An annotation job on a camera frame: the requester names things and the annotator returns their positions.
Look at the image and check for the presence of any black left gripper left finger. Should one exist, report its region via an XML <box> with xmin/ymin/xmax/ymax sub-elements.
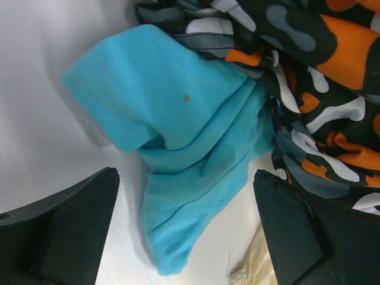
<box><xmin>1</xmin><ymin>167</ymin><xmax>120</xmax><ymax>284</ymax></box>

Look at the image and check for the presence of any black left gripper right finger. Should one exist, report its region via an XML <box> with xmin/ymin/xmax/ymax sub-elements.
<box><xmin>254</xmin><ymin>170</ymin><xmax>379</xmax><ymax>284</ymax></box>

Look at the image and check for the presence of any cream cloth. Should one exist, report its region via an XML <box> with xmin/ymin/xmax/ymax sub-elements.
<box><xmin>229</xmin><ymin>223</ymin><xmax>278</xmax><ymax>285</ymax></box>

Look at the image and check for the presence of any turquoise cloth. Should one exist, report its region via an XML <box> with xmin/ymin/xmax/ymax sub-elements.
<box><xmin>62</xmin><ymin>24</ymin><xmax>274</xmax><ymax>276</ymax></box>

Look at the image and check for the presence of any orange black camouflage cloth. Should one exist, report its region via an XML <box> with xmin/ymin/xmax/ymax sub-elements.
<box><xmin>135</xmin><ymin>1</ymin><xmax>379</xmax><ymax>215</ymax></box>

